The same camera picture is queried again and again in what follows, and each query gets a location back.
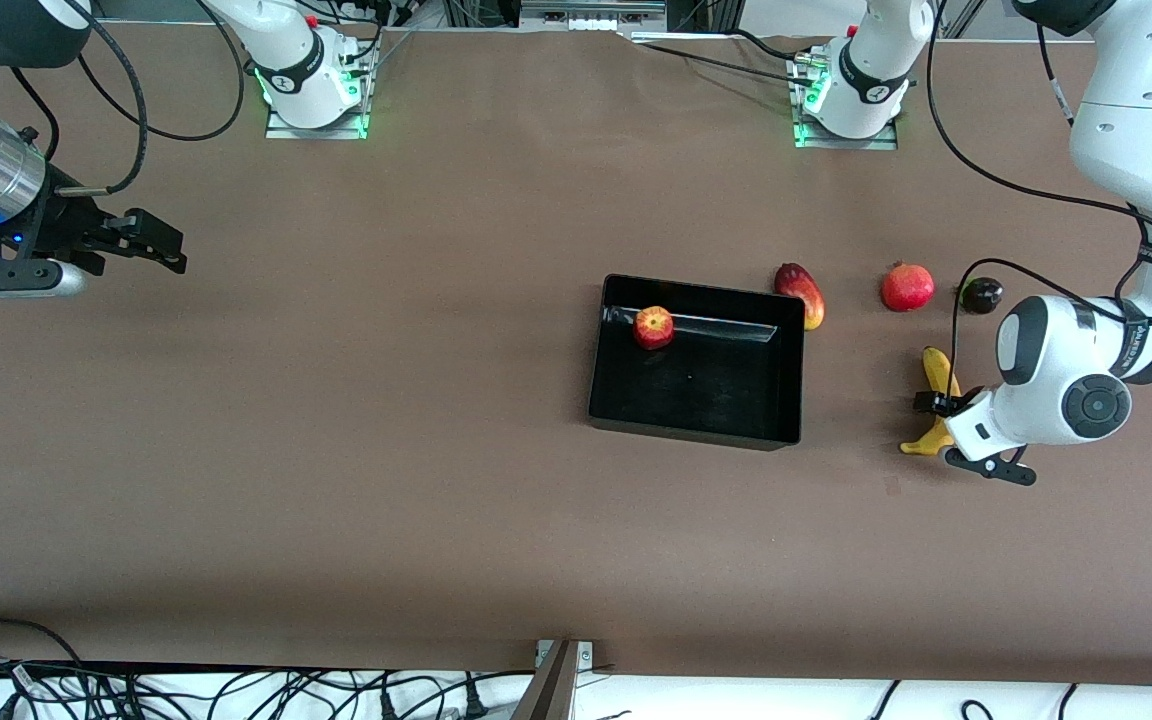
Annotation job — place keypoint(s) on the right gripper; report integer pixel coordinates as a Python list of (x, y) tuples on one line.
[(66, 222)]

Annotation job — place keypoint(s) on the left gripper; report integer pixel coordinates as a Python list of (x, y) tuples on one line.
[(936, 403)]

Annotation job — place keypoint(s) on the yellow banana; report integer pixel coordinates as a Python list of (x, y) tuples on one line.
[(939, 372)]

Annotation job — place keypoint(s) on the black plastic box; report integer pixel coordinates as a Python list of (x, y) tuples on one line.
[(706, 390)]

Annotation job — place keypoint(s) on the red apple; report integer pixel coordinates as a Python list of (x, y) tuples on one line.
[(654, 328)]

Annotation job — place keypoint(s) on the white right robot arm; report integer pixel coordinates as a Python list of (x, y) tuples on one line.
[(281, 40)]

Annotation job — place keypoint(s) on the dark purple mangosteen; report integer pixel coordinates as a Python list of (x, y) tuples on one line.
[(984, 297)]

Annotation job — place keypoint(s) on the red pomegranate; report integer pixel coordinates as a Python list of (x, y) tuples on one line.
[(908, 288)]

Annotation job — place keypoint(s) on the red yellow mango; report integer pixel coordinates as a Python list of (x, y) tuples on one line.
[(804, 290)]

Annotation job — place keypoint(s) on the silver device with ports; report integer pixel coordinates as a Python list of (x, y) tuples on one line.
[(586, 10)]

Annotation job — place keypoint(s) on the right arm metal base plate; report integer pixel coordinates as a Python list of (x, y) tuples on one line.
[(281, 130)]

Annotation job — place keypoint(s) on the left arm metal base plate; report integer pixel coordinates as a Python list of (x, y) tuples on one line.
[(886, 140)]

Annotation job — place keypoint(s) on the metal table edge bracket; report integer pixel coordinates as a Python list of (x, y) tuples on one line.
[(551, 690)]

